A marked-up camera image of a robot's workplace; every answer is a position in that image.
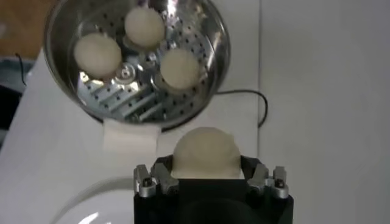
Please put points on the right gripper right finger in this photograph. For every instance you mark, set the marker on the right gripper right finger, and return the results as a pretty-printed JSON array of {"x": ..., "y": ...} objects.
[{"x": 262, "y": 179}]

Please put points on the white round plate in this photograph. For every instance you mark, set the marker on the white round plate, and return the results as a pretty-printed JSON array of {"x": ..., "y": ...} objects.
[{"x": 106, "y": 207}]

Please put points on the stainless steel steamer basket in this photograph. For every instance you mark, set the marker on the stainless steel steamer basket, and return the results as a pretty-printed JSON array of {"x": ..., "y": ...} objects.
[{"x": 137, "y": 100}]

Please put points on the white steamed baozi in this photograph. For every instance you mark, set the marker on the white steamed baozi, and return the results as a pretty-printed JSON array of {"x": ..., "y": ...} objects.
[
  {"x": 144, "y": 27},
  {"x": 207, "y": 152},
  {"x": 179, "y": 68},
  {"x": 97, "y": 54}
]

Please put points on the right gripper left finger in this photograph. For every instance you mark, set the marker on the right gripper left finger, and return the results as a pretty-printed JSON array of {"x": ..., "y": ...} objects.
[{"x": 163, "y": 179}]

